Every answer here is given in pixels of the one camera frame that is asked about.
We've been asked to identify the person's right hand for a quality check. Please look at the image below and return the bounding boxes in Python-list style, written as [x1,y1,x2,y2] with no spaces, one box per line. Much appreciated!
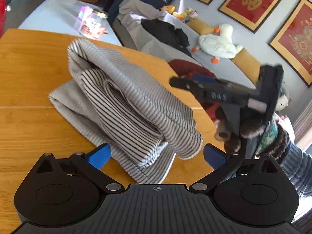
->
[214,106,244,153]

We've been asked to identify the light grey low table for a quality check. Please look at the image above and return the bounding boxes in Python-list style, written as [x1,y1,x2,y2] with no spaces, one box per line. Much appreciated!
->
[18,0,122,47]

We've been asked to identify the black garment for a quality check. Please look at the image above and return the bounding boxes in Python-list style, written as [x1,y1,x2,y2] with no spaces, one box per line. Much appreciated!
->
[141,19,193,58]

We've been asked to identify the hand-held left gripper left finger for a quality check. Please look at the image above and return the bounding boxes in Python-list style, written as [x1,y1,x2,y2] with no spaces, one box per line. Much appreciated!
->
[35,143,124,193]

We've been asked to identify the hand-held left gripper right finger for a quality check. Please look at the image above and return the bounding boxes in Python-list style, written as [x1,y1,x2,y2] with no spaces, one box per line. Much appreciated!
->
[191,143,279,193]

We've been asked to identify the yellow sofa cushion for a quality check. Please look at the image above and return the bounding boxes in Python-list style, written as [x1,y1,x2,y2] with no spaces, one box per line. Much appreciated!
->
[230,47,265,86]
[186,19,216,36]

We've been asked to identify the red framed picture gold character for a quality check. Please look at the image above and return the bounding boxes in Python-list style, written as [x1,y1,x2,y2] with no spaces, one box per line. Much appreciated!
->
[218,0,290,34]

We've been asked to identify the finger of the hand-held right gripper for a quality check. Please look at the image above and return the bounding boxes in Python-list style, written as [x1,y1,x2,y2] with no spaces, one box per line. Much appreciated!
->
[169,76,260,103]
[193,75,254,90]

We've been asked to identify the grey striped garment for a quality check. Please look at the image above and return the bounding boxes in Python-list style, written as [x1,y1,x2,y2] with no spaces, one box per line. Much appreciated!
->
[48,38,204,184]

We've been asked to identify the pink box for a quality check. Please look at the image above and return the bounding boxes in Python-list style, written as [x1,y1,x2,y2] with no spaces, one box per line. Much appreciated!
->
[77,5,93,21]

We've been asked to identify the glass jar gold lid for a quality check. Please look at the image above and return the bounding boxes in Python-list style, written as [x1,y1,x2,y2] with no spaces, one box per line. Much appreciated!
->
[80,9,109,40]

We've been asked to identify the plain grey garment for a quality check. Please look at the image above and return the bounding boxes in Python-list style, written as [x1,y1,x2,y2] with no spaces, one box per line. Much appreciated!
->
[117,0,168,37]

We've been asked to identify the white goose plush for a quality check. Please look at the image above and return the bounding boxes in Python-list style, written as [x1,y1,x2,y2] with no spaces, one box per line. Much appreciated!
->
[192,24,243,64]

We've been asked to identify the small white plush toy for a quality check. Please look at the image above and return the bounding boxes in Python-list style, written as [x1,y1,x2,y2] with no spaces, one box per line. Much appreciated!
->
[277,94,290,113]

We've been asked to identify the small plush toys on sofa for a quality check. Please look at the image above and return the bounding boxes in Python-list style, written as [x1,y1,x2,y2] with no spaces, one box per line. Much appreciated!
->
[186,7,199,21]

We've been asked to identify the large red framed picture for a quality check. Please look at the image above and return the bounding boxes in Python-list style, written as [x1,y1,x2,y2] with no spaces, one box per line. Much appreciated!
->
[268,0,312,88]

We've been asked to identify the red appliance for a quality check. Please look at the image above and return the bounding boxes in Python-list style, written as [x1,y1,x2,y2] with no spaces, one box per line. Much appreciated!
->
[0,0,8,37]

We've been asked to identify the grey sofa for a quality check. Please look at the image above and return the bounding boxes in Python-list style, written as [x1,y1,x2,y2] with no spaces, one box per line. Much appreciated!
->
[107,0,265,84]

